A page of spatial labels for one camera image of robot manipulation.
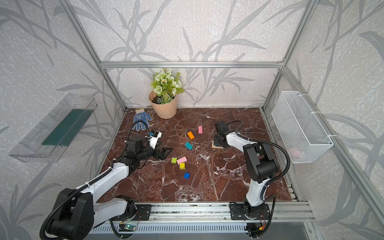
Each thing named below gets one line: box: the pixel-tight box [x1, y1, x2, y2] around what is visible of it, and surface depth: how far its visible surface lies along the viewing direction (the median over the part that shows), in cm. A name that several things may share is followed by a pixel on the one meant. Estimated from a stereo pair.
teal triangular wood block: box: [185, 141, 193, 150], surface depth 100 cm
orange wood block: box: [187, 131, 195, 140], surface depth 106 cm
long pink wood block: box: [176, 156, 188, 165], surface depth 93 cm
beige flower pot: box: [149, 90, 177, 119], surface depth 107 cm
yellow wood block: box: [179, 162, 186, 170], surface depth 90 cm
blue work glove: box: [131, 108, 153, 132], surface depth 118 cm
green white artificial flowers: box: [151, 68, 185, 105], surface depth 98 cm
